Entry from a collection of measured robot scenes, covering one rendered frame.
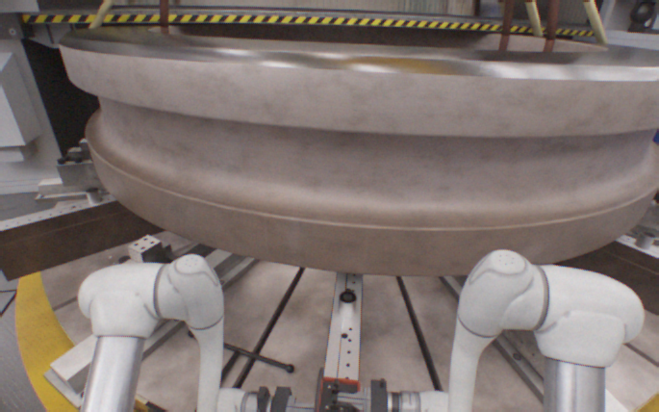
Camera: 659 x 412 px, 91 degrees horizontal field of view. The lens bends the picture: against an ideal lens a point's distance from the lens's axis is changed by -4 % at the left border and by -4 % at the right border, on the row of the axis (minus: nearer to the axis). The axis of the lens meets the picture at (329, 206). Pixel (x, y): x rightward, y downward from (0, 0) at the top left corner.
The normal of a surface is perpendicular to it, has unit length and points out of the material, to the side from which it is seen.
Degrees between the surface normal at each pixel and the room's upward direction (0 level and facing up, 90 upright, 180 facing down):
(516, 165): 90
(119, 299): 38
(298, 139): 90
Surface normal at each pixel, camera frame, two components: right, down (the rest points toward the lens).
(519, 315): -0.33, 0.44
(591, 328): -0.15, -0.16
